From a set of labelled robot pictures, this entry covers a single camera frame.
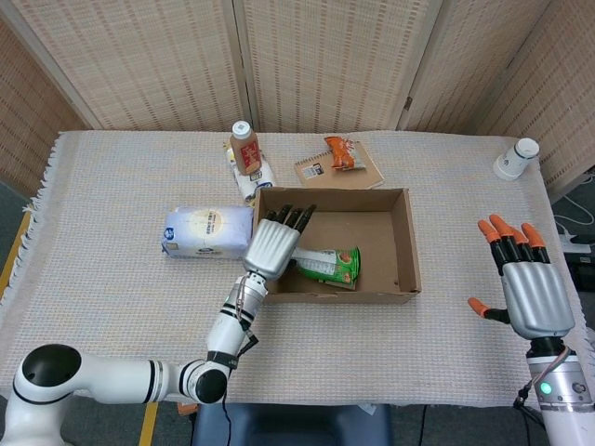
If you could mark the white snack package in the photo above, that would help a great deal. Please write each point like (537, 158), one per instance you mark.
(262, 179)

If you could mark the green snack packet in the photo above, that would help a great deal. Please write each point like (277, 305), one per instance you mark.
(334, 267)

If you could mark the brown kraft spiral notebook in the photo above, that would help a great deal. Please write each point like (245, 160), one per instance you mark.
(353, 179)

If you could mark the silver right hand orange fingertips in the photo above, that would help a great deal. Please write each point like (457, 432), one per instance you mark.
(537, 297)

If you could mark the open brown cardboard box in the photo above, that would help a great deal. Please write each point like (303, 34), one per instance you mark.
(376, 241)

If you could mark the metal screen hinge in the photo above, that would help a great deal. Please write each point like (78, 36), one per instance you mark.
(408, 103)

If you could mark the dark blue chair seat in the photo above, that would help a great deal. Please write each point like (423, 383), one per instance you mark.
(302, 427)

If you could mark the white power strip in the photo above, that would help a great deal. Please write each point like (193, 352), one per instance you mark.
(569, 241)

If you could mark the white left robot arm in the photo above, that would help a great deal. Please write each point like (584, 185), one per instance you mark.
(116, 376)

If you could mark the woven folding screen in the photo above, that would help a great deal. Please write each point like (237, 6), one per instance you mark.
(139, 60)

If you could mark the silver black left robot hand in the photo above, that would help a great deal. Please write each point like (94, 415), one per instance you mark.
(269, 246)

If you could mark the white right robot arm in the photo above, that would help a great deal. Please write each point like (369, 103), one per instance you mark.
(564, 404)

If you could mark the orange snack packet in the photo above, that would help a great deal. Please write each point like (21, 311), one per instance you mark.
(343, 153)

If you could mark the milk tea bottle red label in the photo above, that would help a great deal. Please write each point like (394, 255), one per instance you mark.
(246, 153)

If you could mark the pale blue wet wipes pack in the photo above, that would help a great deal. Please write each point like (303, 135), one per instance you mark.
(209, 227)

